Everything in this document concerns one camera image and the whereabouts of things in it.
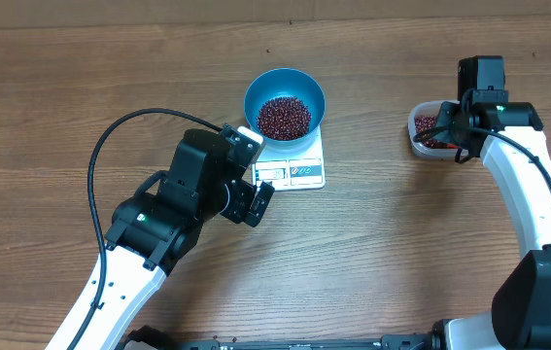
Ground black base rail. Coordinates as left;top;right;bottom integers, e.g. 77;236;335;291
119;320;517;350

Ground red beans in bowl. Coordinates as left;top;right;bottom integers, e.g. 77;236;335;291
257;96;312;141

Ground blue metal bowl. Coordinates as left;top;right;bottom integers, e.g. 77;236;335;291
244;68;327;145

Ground white digital kitchen scale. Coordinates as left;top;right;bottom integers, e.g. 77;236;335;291
252;127;326;192

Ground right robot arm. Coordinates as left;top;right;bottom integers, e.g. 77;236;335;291
412;55;551;349

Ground clear plastic container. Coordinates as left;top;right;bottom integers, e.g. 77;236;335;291
407;100;457;160

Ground orange scoop with blue handle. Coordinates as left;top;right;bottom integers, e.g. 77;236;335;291
442;143;459;149

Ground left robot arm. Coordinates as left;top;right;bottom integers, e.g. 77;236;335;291
48;125;274;349

